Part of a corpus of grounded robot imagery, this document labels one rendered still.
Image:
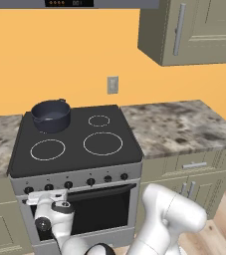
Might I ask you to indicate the olive wall cupboard door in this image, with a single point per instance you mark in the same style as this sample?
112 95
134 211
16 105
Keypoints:
207 30

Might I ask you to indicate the olive drawer front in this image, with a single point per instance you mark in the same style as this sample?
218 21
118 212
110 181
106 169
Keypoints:
197 158

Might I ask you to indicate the grey wall outlet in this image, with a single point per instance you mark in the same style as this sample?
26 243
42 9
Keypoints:
112 85

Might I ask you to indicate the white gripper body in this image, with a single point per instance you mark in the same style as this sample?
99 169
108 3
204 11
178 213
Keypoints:
45 196

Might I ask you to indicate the dark blue pot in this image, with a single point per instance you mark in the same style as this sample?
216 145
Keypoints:
51 119

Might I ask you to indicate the olive base cupboard door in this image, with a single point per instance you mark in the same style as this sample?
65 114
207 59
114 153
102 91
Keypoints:
161 189
1 225
210 192

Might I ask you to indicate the black hob silver stove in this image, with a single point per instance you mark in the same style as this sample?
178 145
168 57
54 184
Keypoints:
74 156

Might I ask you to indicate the black stove knob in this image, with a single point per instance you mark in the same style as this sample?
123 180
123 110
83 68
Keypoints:
48 187
91 181
108 178
68 184
29 190
124 176

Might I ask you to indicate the black glass oven door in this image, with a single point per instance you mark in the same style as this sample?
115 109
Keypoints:
98 212

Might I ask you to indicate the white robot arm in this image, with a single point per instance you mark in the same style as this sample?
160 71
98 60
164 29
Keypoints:
171 212

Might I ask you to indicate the grey range hood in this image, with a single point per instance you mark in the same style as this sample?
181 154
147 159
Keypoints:
18 3

